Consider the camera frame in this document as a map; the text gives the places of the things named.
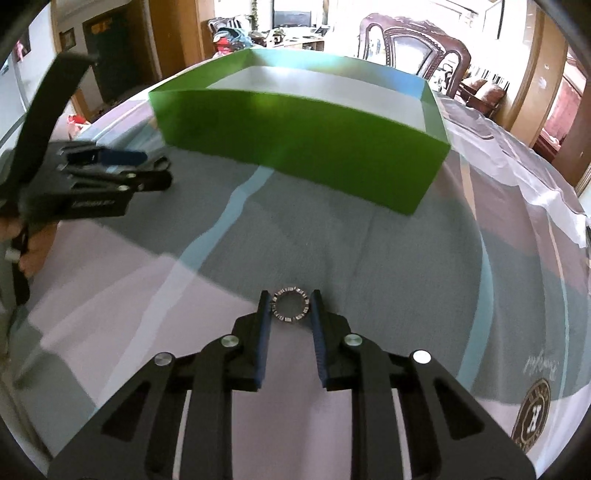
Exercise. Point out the dark green door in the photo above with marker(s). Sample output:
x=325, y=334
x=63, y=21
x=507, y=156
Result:
x=111, y=60

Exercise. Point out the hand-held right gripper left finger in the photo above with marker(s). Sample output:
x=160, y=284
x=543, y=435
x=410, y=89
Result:
x=262, y=344

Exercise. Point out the carved wooden chair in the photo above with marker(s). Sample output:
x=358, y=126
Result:
x=369, y=32

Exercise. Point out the green cardboard box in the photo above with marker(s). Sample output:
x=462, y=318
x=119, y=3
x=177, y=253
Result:
x=300, y=138

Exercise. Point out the person's left hand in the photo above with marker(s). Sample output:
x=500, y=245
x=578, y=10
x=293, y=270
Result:
x=40, y=251

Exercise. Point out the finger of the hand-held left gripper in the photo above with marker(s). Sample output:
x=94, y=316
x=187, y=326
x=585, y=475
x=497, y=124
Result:
x=147, y=180
x=122, y=158

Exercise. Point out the patchwork tablecloth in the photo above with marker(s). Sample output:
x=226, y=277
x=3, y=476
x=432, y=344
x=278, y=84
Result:
x=369, y=258

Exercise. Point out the brown leather armchair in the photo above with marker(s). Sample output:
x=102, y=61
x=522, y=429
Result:
x=485, y=94

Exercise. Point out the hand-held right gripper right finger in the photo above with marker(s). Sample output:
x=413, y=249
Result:
x=319, y=344

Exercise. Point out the framed wall picture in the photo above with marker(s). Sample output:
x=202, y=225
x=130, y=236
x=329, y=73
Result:
x=68, y=39

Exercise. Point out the clear plastic sheet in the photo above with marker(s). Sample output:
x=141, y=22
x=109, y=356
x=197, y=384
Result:
x=545, y=184

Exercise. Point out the pile of clothes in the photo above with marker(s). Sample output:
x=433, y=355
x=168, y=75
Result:
x=231, y=38

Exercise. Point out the television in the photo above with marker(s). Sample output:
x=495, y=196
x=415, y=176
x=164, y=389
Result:
x=292, y=18

